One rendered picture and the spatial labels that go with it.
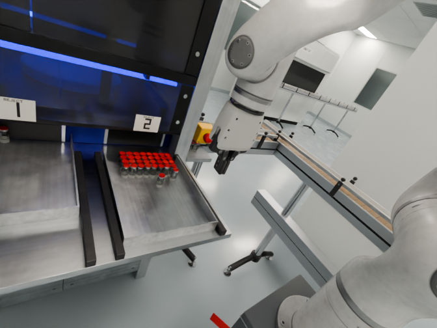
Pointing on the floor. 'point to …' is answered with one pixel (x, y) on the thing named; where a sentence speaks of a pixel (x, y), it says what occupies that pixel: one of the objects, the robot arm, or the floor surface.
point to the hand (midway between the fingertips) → (221, 164)
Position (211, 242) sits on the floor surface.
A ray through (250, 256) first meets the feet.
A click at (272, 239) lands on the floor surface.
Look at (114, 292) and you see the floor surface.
